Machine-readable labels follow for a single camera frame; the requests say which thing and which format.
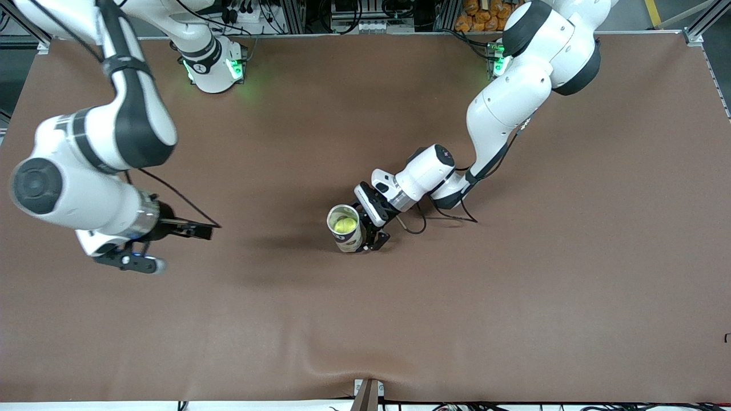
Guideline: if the white blue tennis ball can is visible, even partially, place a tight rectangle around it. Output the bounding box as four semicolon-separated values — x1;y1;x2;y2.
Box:
327;204;364;253

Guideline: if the brown table mat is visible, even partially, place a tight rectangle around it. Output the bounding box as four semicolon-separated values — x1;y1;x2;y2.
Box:
0;33;731;404

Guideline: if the white connector block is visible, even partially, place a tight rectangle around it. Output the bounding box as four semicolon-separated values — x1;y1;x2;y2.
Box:
330;20;396;34

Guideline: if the white power strip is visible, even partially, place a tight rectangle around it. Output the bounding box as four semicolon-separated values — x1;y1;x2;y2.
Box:
220;0;264;25

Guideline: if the pile of orange objects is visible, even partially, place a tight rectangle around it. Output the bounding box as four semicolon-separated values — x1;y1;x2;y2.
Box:
455;0;515;33

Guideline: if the aluminium frame post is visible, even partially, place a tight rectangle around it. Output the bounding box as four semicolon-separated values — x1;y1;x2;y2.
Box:
434;0;457;32
280;0;306;34

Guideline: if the aluminium frame with diagonal strut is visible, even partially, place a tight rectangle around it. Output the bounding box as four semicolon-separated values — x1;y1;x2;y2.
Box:
682;0;731;120
0;0;53;55

